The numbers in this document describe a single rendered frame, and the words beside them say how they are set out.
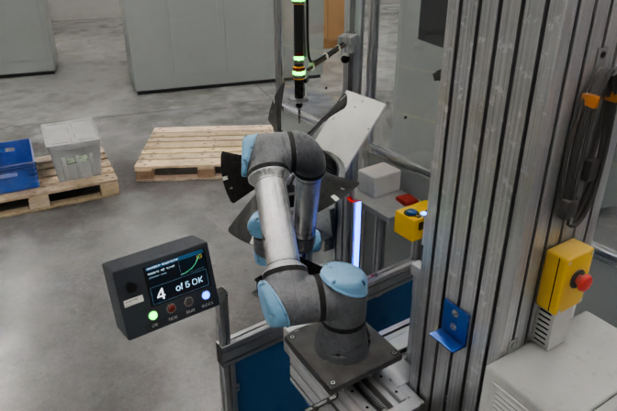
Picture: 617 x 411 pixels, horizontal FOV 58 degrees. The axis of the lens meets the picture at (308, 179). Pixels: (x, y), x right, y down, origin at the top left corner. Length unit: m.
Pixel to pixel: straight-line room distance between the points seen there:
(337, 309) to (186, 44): 6.36
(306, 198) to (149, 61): 5.97
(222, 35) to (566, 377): 6.76
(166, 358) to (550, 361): 2.19
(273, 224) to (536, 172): 0.67
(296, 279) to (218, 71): 6.42
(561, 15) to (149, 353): 2.64
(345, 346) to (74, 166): 3.68
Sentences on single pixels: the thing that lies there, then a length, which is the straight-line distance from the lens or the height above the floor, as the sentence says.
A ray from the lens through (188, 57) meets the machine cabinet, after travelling 7.53.
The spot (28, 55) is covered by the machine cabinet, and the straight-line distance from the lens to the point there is 9.06.
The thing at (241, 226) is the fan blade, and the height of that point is 0.98.
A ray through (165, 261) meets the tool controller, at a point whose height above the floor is 1.24.
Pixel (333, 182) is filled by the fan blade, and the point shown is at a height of 1.18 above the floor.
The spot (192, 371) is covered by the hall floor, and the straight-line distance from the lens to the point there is 3.00.
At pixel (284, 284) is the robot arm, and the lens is 1.35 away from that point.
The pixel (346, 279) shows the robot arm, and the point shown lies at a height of 1.27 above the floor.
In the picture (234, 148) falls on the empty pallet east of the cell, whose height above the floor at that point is 0.14.
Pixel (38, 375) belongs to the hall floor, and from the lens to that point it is 3.22.
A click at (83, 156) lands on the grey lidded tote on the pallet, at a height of 0.34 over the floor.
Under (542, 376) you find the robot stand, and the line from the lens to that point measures 1.25.
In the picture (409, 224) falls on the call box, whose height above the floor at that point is 1.05.
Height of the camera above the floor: 2.05
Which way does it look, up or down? 25 degrees down
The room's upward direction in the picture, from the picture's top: straight up
